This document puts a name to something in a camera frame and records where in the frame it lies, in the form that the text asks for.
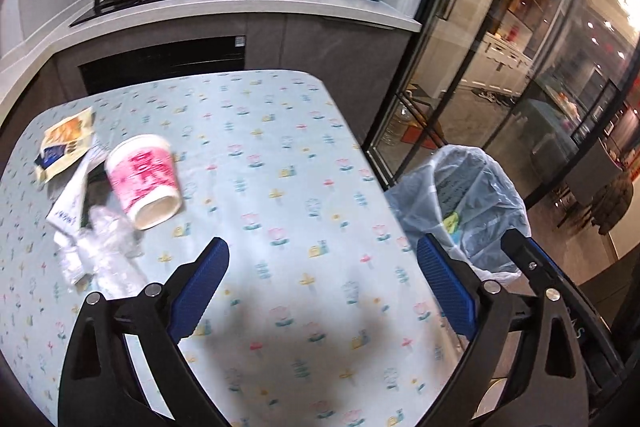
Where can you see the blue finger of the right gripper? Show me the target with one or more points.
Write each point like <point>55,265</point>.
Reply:
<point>542,273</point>

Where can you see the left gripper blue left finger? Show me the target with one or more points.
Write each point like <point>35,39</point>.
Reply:
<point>192,286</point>

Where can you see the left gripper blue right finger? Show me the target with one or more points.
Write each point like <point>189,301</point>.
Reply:
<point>453,284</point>

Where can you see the clear plastic bag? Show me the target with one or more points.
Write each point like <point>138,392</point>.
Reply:
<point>101,256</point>

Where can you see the pink paper cup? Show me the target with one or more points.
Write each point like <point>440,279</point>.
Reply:
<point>143,176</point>

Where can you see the green milk carton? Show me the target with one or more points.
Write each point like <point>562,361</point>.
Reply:
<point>66,213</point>

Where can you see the beige snack bag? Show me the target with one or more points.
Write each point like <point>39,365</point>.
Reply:
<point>63,144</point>

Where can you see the trash bin with clear liner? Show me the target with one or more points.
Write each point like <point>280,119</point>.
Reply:
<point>468,181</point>

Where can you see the floral tablecloth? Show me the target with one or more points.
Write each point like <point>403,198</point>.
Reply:
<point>323,318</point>

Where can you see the built-in black oven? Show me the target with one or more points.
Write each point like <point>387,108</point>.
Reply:
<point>164,61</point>

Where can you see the black framed glass door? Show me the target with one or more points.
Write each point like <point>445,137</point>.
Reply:
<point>539,85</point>

